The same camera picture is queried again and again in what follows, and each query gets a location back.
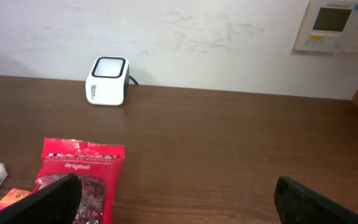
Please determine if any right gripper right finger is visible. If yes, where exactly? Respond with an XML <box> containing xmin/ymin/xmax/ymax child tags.
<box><xmin>274</xmin><ymin>176</ymin><xmax>358</xmax><ymax>224</ymax></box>

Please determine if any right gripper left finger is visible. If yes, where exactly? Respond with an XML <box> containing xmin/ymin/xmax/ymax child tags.
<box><xmin>0</xmin><ymin>173</ymin><xmax>82</xmax><ymax>224</ymax></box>

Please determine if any orange tissue pack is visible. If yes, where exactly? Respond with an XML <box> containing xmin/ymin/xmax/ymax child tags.
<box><xmin>0</xmin><ymin>189</ymin><xmax>32</xmax><ymax>210</ymax></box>

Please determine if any red snack bag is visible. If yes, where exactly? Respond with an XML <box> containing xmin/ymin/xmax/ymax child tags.
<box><xmin>34</xmin><ymin>138</ymin><xmax>125</xmax><ymax>224</ymax></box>

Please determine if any wall thermostat control panel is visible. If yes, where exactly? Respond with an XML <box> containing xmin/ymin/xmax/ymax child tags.
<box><xmin>295</xmin><ymin>1</ymin><xmax>358</xmax><ymax>53</ymax></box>

